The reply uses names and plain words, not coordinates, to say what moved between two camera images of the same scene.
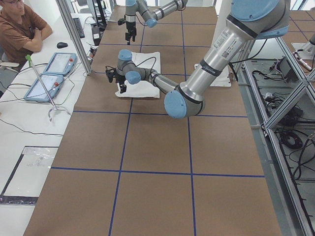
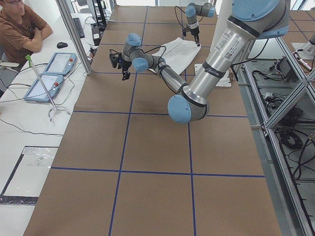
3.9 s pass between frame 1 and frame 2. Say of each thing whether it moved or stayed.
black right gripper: moved
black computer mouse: stayed
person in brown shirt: stayed
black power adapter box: stayed
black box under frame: stayed
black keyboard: stayed
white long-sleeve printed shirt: moved
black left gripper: moved
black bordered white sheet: stayed
